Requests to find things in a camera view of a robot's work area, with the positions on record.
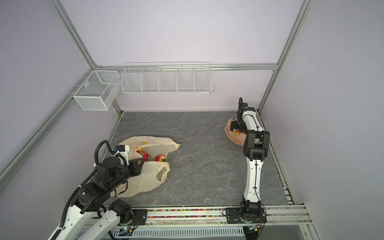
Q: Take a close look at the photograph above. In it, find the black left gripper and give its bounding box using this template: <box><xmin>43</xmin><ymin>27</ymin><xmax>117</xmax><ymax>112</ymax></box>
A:
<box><xmin>108</xmin><ymin>157</ymin><xmax>146</xmax><ymax>191</ymax></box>

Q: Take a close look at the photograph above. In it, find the red green dragon fruit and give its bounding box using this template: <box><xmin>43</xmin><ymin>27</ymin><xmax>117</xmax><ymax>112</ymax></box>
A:
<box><xmin>137</xmin><ymin>150</ymin><xmax>150</xmax><ymax>162</ymax></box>

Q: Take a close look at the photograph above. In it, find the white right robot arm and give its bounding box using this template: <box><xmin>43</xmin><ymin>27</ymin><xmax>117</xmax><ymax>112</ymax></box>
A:
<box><xmin>225</xmin><ymin>98</ymin><xmax>270</xmax><ymax>225</ymax></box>

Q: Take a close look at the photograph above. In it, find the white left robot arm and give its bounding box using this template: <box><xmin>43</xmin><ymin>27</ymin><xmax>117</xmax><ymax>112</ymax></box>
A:
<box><xmin>50</xmin><ymin>157</ymin><xmax>146</xmax><ymax>240</ymax></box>

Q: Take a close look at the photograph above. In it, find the peach wavy fruit plate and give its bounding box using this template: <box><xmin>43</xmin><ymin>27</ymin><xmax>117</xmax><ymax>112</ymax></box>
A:
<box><xmin>224</xmin><ymin>119</ymin><xmax>246</xmax><ymax>146</ymax></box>

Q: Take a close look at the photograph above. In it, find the long white wire basket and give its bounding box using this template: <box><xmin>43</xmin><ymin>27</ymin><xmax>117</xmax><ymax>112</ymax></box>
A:
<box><xmin>121</xmin><ymin>62</ymin><xmax>212</xmax><ymax>95</ymax></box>

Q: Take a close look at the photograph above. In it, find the small white wire basket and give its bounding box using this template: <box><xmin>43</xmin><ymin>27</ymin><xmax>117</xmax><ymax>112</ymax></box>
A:
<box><xmin>74</xmin><ymin>70</ymin><xmax>122</xmax><ymax>111</ymax></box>

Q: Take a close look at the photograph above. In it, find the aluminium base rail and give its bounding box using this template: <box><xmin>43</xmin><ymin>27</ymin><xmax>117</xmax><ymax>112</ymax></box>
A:
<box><xmin>74</xmin><ymin>204</ymin><xmax>319</xmax><ymax>240</ymax></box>

